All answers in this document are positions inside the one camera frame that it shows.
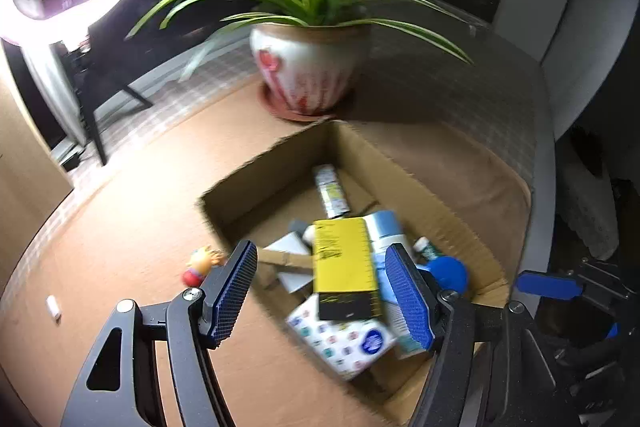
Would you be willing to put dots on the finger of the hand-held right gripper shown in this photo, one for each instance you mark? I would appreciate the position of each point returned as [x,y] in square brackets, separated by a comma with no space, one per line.
[612,332]
[550,284]

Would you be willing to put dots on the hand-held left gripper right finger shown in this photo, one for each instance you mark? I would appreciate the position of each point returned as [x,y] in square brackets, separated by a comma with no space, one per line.
[407,297]

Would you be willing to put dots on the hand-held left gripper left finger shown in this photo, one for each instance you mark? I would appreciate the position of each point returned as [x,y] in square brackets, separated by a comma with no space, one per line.
[230,292]

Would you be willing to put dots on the round blue tape measure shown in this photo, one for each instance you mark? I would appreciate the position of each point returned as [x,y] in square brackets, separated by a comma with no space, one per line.
[450,272]

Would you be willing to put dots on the green glue stick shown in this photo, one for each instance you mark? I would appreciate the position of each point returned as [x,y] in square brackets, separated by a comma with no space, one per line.
[425,249]

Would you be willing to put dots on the wooden clothespin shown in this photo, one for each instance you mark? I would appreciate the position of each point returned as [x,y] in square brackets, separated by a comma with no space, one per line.
[287,259]

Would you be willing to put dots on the yellow and black card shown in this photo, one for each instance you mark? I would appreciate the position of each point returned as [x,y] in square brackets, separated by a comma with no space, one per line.
[345,267]

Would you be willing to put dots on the white bottle with blue cap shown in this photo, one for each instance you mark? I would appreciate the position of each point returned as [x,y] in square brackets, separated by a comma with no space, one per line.
[387,229]

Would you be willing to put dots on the white charger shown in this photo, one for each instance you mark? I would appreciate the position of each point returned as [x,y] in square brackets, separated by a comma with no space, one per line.
[290,247]

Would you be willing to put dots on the button print tissue pack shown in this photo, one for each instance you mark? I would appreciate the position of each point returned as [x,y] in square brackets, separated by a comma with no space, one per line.
[335,342]

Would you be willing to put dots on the small pink bottle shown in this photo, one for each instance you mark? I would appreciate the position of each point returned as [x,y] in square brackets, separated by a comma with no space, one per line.
[298,227]

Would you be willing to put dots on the cardboard box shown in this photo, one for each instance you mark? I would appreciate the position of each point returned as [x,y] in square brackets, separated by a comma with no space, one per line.
[440,187]

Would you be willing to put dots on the person's white fleece clothing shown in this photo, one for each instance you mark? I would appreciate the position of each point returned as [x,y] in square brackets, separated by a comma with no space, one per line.
[585,212]

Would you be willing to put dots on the small white eraser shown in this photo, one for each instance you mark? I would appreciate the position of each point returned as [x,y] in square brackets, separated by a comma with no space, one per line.
[53,307]

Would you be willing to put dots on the red pot saucer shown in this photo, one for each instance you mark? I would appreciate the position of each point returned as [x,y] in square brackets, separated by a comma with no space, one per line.
[280,109]

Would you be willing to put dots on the checked tablecloth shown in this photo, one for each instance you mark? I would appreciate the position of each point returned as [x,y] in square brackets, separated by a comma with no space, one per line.
[450,97]

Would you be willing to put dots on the black power plug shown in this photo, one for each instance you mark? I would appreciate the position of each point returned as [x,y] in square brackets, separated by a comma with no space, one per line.
[70,162]

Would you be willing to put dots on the white and red flowerpot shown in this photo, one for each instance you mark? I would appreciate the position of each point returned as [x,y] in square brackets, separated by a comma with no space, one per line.
[310,67]

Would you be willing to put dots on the large wooden board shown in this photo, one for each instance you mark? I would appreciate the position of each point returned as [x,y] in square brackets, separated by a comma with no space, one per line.
[25,167]

